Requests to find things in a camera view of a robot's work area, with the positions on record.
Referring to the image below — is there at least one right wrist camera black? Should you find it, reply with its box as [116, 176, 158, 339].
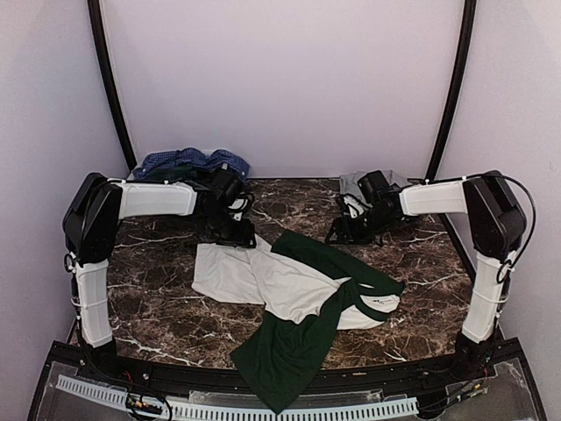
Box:
[357, 170, 390, 205]

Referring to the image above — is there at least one white slotted cable duct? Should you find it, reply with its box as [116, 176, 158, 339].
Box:
[56, 375, 418, 420]

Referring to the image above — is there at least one folded grey polo shirt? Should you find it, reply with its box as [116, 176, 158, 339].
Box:
[338, 169, 419, 204]

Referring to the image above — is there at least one black frame post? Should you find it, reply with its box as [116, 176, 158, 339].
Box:
[425, 0, 477, 180]
[87, 0, 138, 171]

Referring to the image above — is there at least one dark green plaid garment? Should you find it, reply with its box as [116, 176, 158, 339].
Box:
[145, 165, 196, 182]

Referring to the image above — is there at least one blue checkered shirt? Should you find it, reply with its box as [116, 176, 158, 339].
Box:
[131, 147, 251, 184]

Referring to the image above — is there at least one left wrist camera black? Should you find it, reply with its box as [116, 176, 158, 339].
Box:
[210, 168, 244, 205]

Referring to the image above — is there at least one left black frame post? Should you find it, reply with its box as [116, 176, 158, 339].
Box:
[87, 0, 138, 171]

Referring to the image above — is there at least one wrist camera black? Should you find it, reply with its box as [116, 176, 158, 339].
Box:
[357, 170, 390, 205]
[210, 168, 244, 205]

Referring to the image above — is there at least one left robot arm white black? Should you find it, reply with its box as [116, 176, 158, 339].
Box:
[62, 168, 256, 382]

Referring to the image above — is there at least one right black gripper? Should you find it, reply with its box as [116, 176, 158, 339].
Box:
[325, 206, 395, 244]

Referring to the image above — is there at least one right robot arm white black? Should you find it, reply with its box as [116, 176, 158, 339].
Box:
[325, 170, 536, 344]

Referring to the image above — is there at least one white and green raglan shirt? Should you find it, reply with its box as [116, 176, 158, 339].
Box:
[192, 230, 404, 414]

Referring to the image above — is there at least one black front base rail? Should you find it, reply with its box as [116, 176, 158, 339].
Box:
[47, 339, 522, 398]

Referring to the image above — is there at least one right black frame post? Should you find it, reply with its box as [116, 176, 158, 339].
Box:
[425, 0, 477, 180]

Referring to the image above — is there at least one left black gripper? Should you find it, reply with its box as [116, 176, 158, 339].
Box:
[201, 207, 256, 247]

